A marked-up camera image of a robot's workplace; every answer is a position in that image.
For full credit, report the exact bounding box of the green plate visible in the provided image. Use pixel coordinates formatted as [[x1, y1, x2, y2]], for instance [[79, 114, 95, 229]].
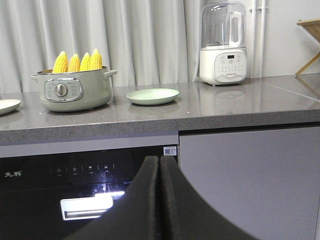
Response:
[[126, 88, 180, 106]]

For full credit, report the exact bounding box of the wooden folding rack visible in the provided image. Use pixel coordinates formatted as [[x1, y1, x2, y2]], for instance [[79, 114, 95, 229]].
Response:
[[294, 17, 320, 76]]

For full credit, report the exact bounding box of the white plate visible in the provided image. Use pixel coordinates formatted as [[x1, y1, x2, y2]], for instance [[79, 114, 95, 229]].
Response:
[[0, 99, 21, 115]]

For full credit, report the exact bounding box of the green electric cooking pot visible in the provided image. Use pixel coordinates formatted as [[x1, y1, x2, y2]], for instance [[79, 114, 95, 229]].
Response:
[[31, 66, 118, 112]]

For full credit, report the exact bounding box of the white blender machine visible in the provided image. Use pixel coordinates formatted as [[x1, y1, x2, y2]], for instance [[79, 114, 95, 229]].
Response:
[[199, 0, 248, 86]]

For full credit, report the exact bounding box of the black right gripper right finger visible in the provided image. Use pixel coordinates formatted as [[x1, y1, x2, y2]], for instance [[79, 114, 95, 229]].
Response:
[[159, 155, 255, 240]]

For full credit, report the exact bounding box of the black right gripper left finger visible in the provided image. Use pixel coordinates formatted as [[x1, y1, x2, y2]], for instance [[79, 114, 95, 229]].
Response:
[[64, 156, 159, 240]]

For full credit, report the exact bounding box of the black built-in sterilizer cabinet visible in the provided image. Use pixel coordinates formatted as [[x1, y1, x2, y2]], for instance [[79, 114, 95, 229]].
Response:
[[0, 145, 178, 240]]

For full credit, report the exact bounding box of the grey cabinet door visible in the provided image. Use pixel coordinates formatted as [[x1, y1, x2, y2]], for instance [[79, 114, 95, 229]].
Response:
[[179, 127, 320, 240]]

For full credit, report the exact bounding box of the yellow corn cob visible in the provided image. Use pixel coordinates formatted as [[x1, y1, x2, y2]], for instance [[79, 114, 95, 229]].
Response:
[[88, 48, 103, 70], [67, 53, 80, 73], [51, 51, 68, 74], [79, 52, 91, 72]]

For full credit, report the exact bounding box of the white wall pipe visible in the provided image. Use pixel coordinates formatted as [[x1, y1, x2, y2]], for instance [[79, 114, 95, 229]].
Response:
[[249, 0, 268, 79]]

